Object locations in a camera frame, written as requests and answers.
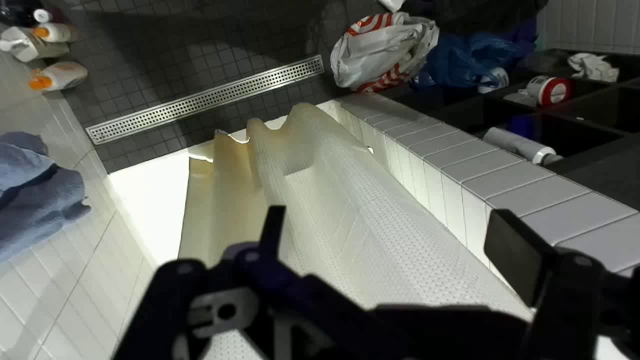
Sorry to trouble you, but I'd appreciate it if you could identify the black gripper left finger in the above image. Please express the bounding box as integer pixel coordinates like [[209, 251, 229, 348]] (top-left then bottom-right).
[[109, 205, 375, 360]]

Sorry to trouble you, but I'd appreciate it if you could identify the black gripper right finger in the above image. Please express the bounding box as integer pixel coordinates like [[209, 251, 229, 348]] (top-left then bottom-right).
[[482, 208, 640, 360]]

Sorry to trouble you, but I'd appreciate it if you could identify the white textured shower curtain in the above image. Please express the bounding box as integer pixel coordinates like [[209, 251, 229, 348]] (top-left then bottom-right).
[[178, 101, 535, 324]]

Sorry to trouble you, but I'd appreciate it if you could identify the white tiled shower curb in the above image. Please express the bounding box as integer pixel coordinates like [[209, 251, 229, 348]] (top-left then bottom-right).
[[317, 91, 640, 276]]

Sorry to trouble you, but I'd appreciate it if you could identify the white grey tube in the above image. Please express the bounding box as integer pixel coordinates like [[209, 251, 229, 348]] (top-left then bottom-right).
[[482, 127, 564, 168]]

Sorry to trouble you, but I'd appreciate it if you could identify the black shelf unit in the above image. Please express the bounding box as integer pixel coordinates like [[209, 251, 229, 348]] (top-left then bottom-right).
[[426, 47, 640, 211]]

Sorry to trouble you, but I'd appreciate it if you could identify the red white can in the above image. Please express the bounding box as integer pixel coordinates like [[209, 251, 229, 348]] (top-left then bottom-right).
[[523, 74, 573, 111]]

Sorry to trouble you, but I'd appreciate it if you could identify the metal linear drain grate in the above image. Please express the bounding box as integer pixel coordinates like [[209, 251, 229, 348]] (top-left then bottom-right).
[[83, 55, 325, 148]]

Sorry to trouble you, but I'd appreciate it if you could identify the white crumpled cloth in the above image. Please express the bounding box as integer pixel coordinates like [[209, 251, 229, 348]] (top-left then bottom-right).
[[565, 51, 621, 87]]

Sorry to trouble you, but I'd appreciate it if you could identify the blue plastic bag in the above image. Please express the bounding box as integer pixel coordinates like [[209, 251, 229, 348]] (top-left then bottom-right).
[[410, 28, 535, 97]]

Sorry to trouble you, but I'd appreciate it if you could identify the blue folded towel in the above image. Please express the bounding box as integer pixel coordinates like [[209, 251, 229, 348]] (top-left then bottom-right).
[[0, 131, 91, 266]]

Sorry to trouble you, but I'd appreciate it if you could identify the white red plastic bag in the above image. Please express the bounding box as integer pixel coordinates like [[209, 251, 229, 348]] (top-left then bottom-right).
[[328, 10, 442, 97]]

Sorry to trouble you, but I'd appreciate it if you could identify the white bottle orange cap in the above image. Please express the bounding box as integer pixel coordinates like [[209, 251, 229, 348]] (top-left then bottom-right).
[[25, 59, 89, 94], [29, 21, 80, 47]]

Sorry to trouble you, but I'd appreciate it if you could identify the white pump bottle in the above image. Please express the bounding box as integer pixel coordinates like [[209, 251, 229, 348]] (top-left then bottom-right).
[[0, 26, 42, 67]]

